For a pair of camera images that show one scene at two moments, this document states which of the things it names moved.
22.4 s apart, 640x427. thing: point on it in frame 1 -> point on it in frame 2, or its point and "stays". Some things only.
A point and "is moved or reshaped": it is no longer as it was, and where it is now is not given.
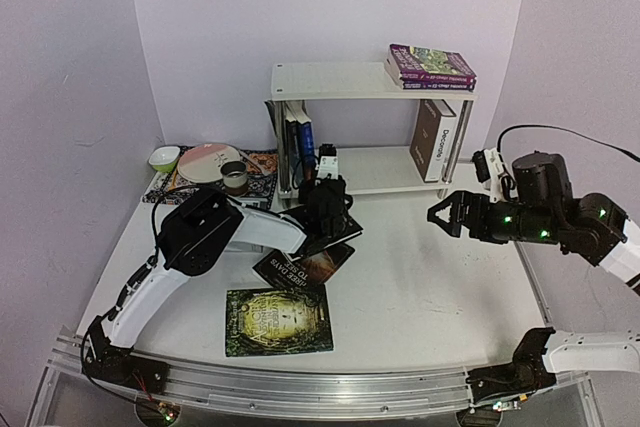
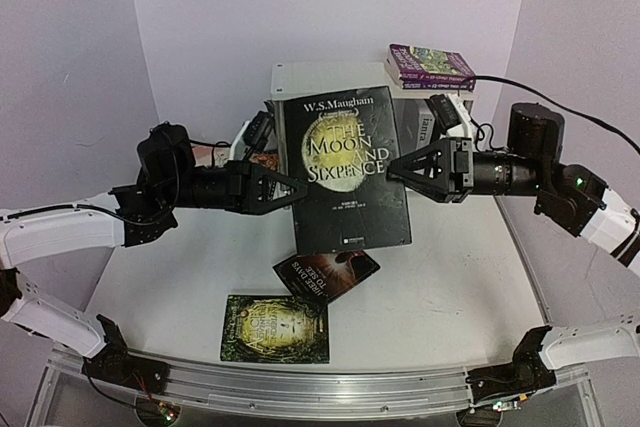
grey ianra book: (258, 230) -> (414, 123)
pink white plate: (201, 163) stays
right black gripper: (465, 215) -> (462, 170)
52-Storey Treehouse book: (439, 86) stays
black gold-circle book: (317, 239) is moved or reshaped
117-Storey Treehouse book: (422, 63) stays
